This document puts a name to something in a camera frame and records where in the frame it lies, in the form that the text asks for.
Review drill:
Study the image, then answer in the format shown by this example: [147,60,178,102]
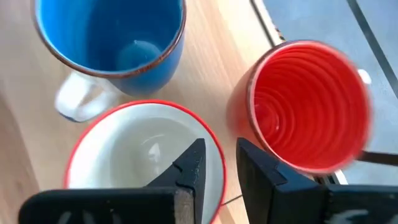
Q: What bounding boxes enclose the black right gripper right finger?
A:
[236,138,398,224]

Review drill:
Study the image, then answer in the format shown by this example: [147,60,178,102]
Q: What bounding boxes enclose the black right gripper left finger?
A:
[18,138,207,224]

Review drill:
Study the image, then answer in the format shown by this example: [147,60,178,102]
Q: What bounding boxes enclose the grey diamond pattern mug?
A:
[63,99,227,224]

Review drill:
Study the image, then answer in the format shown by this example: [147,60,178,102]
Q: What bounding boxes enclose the red mug white handle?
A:
[226,39,373,175]

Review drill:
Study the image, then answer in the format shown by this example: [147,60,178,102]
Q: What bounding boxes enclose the blue mug white handle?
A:
[32,0,187,123]

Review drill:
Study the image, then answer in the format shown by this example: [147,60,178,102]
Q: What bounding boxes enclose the raised wooden shelf board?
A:
[0,0,348,224]

